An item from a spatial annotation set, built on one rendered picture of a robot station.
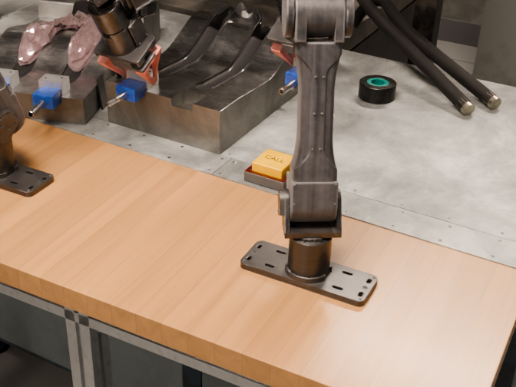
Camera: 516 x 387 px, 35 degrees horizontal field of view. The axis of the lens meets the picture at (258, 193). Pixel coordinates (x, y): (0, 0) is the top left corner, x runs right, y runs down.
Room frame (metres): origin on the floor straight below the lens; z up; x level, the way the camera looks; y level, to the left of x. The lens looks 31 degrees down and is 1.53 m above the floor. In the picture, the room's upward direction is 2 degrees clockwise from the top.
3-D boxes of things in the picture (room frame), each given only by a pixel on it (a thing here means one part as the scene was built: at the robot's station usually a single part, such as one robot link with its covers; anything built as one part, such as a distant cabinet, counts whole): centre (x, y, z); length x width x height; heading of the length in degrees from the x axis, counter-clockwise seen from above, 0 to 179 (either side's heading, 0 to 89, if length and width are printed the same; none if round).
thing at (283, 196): (1.00, -0.08, 0.90); 0.09 x 0.06 x 0.06; 95
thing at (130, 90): (1.42, 0.25, 0.89); 0.13 x 0.05 x 0.05; 154
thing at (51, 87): (1.44, 0.42, 0.86); 0.13 x 0.05 x 0.05; 170
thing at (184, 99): (1.41, 0.14, 0.87); 0.05 x 0.05 x 0.04; 62
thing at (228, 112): (1.63, 0.07, 0.87); 0.50 x 0.26 x 0.14; 152
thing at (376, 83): (1.64, -0.25, 0.82); 0.08 x 0.08 x 0.04
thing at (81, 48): (1.72, 0.42, 0.90); 0.26 x 0.18 x 0.08; 170
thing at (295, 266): (0.99, -0.08, 0.84); 0.20 x 0.07 x 0.08; 64
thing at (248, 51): (1.62, 0.09, 0.92); 0.35 x 0.16 x 0.09; 152
